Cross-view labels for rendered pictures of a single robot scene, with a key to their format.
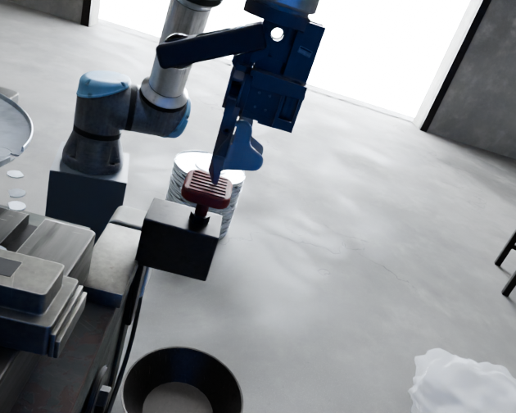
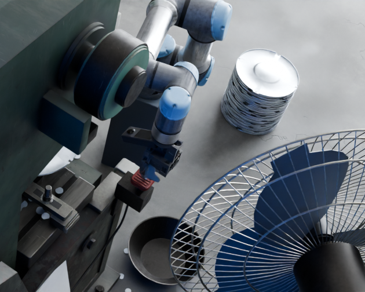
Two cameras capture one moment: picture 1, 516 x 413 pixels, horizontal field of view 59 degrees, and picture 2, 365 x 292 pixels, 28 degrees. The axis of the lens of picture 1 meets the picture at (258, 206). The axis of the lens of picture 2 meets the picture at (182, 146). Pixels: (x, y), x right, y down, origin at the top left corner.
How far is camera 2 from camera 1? 163 cm
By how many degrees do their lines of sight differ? 29
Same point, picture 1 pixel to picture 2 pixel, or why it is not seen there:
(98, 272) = (97, 197)
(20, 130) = not seen: hidden behind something
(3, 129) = not seen: hidden behind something
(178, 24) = (192, 42)
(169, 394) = (161, 245)
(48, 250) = (76, 192)
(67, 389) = (72, 239)
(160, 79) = (186, 59)
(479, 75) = not seen: outside the picture
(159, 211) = (126, 179)
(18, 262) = (61, 204)
